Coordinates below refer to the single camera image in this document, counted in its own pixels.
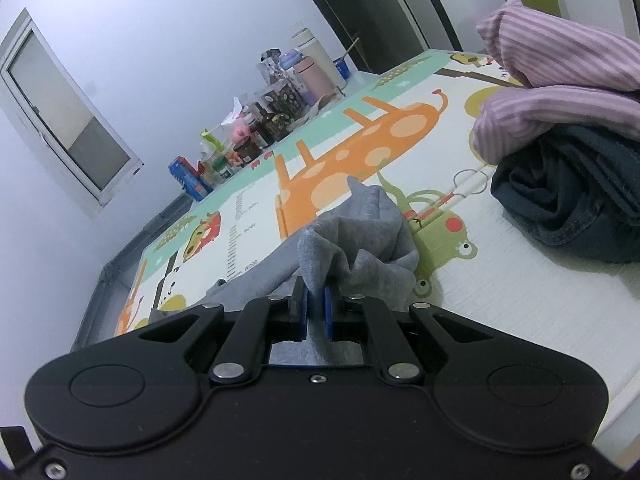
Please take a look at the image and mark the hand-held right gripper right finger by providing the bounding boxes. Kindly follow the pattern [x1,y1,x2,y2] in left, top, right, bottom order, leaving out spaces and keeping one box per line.
[322,281,495,387]

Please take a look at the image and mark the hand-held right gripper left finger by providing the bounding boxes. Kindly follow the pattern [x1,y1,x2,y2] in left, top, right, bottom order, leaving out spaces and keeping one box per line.
[137,275,308,387]

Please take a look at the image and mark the grey sweatshirt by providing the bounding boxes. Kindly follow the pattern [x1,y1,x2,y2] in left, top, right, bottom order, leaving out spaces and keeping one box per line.
[147,175,421,367]

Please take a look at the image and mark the dark brown jar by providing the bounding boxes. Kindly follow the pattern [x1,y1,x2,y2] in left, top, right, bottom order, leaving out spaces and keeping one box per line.
[233,137,263,165]

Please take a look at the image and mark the printed foam play mat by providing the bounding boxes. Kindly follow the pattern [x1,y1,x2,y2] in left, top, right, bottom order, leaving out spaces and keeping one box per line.
[113,49,640,463]

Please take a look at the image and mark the clear glass jar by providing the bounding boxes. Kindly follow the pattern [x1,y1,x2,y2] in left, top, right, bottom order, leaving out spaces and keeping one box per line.
[199,142,223,186]

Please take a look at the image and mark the pink pig toy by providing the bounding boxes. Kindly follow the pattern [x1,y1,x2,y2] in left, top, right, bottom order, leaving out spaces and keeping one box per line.
[230,115,254,145]

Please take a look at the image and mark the grey playpen fence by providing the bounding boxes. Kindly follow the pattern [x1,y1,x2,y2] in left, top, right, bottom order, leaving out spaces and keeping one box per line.
[71,194,195,353]

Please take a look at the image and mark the patterned gift bag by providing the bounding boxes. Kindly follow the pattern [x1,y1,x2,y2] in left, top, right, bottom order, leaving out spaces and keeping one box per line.
[256,49,307,122]

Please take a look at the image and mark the pink thermos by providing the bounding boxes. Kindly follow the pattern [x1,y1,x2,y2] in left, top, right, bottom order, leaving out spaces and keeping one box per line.
[293,57,335,105]

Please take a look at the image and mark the purple bottle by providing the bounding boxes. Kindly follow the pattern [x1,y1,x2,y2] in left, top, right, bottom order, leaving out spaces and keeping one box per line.
[278,48,307,91]

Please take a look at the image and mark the blue cup with stick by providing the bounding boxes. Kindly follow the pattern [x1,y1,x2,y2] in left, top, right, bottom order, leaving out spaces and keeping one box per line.
[332,36,363,82]

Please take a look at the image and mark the dark jeans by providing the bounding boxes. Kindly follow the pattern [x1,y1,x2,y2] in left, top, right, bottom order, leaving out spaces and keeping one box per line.
[490,124,640,265]

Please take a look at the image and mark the white thermos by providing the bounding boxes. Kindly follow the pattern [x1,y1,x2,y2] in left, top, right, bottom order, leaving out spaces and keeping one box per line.
[291,21,347,92]

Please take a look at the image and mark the window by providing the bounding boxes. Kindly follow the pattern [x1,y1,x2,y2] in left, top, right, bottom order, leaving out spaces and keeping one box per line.
[0,7,146,207]

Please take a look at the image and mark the dark door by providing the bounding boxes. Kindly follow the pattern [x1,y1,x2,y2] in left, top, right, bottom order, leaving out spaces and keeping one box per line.
[284,0,463,73]

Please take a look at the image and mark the purple striped garment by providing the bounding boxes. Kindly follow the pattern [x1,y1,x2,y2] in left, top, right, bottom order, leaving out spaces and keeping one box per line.
[471,0,640,167]

